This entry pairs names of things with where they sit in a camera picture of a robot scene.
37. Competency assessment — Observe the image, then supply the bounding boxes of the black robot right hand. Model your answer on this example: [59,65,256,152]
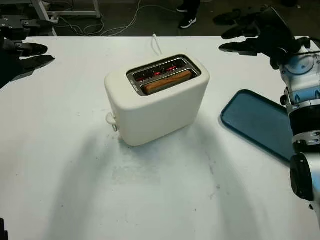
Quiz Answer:
[214,6,298,57]

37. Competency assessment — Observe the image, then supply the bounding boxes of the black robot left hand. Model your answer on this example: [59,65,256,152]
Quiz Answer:
[0,15,60,90]

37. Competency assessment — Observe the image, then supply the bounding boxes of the browned toast slice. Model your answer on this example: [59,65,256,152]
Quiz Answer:
[143,70,193,95]

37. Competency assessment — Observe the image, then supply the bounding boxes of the cream two-slot toaster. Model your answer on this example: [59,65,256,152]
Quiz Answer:
[104,53,210,147]

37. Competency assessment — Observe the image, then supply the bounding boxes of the blue plastic tray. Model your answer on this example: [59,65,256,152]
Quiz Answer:
[220,89,296,165]

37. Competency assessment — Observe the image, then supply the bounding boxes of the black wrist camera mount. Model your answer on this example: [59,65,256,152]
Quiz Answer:
[269,51,287,71]

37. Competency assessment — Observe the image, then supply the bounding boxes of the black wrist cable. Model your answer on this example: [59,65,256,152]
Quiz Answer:
[287,36,320,56]

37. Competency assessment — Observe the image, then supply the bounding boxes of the white metal table frame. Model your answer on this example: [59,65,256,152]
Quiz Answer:
[29,0,101,37]

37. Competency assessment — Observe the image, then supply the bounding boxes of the white floor cables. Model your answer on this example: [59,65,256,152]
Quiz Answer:
[53,0,151,38]

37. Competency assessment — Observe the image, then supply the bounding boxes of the white toaster power cord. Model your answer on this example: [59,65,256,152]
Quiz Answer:
[151,33,163,56]

